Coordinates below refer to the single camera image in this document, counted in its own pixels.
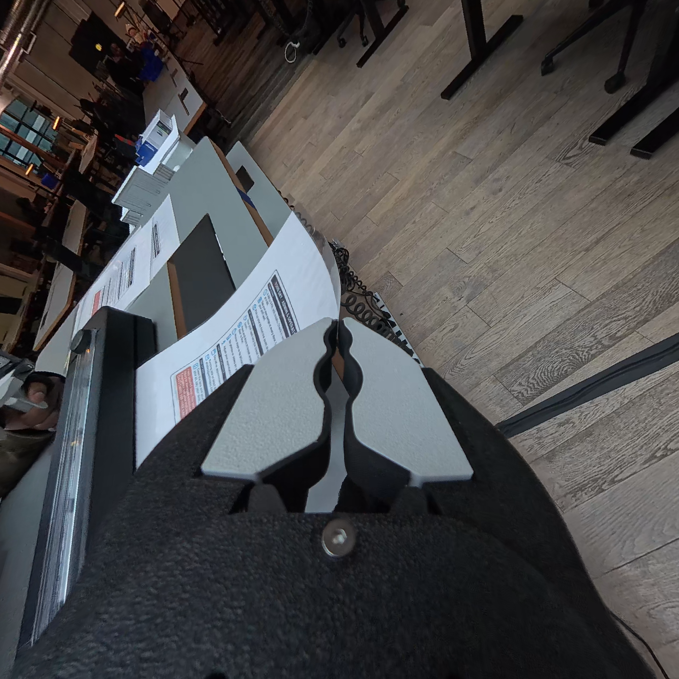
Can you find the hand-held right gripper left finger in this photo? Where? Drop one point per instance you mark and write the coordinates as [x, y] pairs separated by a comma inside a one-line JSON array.
[[265, 414]]

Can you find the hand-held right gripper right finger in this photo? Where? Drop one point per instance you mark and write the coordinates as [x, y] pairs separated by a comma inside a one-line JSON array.
[[403, 414]]

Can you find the black laminator machine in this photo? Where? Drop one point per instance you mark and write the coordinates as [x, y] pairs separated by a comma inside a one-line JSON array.
[[116, 382]]

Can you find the laminated printed sheet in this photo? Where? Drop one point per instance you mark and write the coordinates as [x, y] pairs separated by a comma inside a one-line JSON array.
[[276, 276]]

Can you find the person's left forearm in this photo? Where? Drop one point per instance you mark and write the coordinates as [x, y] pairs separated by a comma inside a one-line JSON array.
[[21, 456]]

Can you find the white desk with wooden edge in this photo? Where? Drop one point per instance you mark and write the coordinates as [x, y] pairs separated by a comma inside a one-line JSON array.
[[61, 281], [169, 95]]

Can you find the grey desk with blue tape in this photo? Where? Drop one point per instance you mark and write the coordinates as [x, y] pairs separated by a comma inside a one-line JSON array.
[[268, 180]]

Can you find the black desk leg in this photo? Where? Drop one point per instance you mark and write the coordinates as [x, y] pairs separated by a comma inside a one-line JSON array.
[[642, 116], [477, 47], [379, 37]]

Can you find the person's left hand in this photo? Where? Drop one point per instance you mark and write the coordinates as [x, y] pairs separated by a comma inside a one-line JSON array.
[[40, 419]]

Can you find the white power strip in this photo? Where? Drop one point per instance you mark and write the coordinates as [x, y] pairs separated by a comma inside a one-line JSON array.
[[395, 326]]

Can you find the white sheet with red block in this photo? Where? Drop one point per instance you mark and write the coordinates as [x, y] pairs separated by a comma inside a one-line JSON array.
[[85, 313]]

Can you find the blue tape strip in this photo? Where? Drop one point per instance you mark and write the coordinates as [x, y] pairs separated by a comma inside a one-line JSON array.
[[247, 197]]

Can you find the stack of white ribbed boxes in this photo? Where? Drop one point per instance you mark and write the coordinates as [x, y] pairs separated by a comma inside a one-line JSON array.
[[140, 188]]

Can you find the blue and white box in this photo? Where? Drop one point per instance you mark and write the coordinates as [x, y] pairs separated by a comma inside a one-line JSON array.
[[159, 135]]

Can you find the black office chair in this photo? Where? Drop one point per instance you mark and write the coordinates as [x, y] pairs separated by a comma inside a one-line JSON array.
[[339, 21]]

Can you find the black office chair base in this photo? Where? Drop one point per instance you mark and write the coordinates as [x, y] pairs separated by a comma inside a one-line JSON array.
[[594, 37]]

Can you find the silver ventilation duct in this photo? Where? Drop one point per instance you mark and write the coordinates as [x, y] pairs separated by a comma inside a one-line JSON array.
[[21, 32]]

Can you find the black wall panel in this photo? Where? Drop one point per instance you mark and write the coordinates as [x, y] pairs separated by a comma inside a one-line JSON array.
[[90, 40]]

